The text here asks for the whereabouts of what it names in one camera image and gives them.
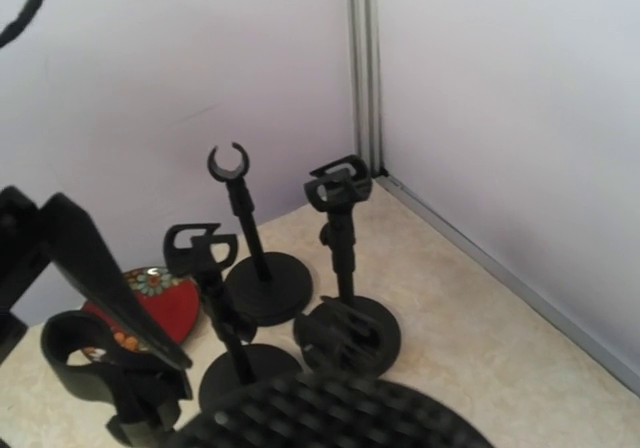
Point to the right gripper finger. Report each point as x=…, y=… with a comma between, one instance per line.
x=327, y=410

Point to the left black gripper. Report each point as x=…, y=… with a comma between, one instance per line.
x=64, y=233

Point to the orange mic round stand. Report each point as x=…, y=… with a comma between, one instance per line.
x=337, y=337

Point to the pink mic round stand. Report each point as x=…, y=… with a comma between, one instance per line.
x=270, y=287

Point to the red embroidered round cushion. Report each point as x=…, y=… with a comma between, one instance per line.
x=173, y=302

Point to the purple mic round stand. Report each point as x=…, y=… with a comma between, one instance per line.
x=334, y=190

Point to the teal mic round stand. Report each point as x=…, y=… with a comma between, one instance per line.
x=197, y=251

